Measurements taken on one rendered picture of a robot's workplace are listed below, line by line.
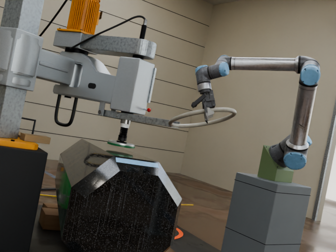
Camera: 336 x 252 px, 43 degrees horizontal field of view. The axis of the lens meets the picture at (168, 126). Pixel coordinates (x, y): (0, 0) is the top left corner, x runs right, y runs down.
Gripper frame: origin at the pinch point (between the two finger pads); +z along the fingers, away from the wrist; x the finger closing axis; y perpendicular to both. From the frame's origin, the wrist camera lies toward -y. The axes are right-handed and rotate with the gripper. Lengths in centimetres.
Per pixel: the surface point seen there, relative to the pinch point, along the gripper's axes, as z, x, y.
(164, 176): 31, 23, -33
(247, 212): 63, 40, 23
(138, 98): -33, 45, -44
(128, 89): -40, 39, -51
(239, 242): 84, 46, 15
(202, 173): -11, 672, 46
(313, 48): -188, 451, 258
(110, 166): 21, 3, -66
